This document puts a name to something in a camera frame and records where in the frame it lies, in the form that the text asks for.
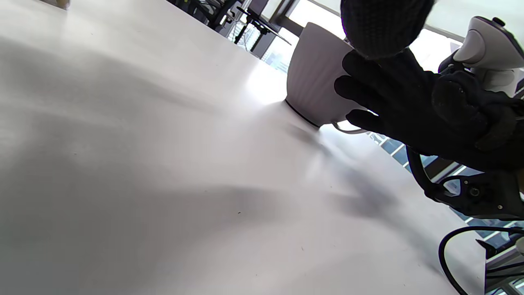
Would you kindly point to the black stand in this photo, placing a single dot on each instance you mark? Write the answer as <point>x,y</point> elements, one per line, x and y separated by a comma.
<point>221,14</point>

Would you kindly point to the person's right hand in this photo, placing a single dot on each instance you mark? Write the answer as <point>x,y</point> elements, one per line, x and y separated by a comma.
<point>409,106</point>

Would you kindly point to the person's left hand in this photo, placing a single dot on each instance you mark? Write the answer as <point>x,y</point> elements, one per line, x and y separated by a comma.
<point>385,28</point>

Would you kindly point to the black right wrist camera rig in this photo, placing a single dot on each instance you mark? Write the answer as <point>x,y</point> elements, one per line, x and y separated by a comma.
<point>491,196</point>

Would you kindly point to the white right hand controller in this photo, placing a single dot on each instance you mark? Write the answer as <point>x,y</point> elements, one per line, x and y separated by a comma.
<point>491,45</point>

